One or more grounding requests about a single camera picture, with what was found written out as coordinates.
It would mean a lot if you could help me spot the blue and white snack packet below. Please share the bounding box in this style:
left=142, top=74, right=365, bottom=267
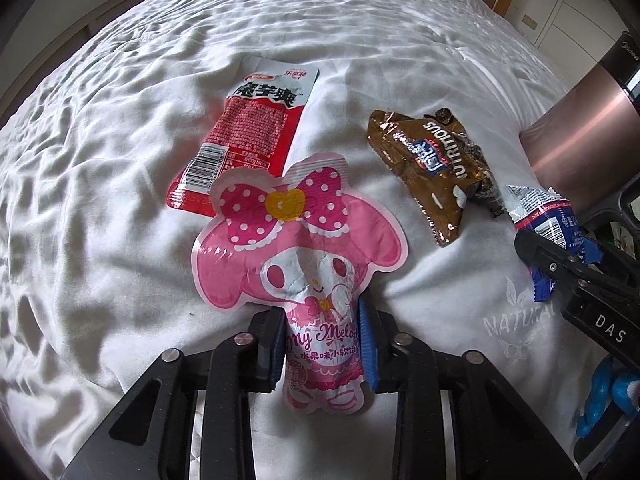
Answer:
left=505, top=185, right=601, bottom=303

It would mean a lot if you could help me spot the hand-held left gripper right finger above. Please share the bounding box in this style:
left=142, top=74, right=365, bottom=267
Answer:
left=357, top=296, right=583, bottom=480

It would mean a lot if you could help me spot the pink bunny-shaped candy bag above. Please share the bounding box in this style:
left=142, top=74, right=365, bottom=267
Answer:
left=192, top=152, right=411, bottom=415

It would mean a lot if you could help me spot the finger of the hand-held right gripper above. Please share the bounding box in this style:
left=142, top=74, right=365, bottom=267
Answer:
left=514, top=229, right=603, bottom=288
left=580, top=174, right=640, bottom=243

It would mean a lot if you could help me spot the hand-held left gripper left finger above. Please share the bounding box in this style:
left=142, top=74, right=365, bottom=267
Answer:
left=61, top=310, right=288, bottom=480

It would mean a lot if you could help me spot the rose gold and black appliance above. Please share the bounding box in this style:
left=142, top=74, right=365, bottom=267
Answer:
left=520, top=30, right=640, bottom=211

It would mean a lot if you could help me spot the person's right hand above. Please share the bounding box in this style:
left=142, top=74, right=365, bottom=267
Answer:
left=575, top=355, right=640, bottom=441

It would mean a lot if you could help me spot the long red snack packet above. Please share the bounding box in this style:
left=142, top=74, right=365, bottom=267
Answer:
left=166, top=55, right=321, bottom=218

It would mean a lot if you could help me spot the brown crinkled snack packet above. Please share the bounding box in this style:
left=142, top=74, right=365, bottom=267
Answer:
left=367, top=107, right=506, bottom=247

